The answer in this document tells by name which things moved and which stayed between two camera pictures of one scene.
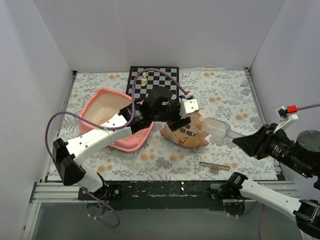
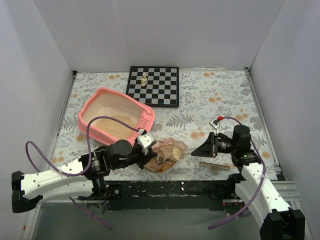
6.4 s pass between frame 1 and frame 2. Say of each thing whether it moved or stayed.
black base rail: stayed
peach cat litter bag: moved
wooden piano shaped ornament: stayed
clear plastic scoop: moved
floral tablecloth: stayed
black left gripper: moved
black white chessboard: stayed
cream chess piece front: stayed
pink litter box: stayed
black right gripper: moved
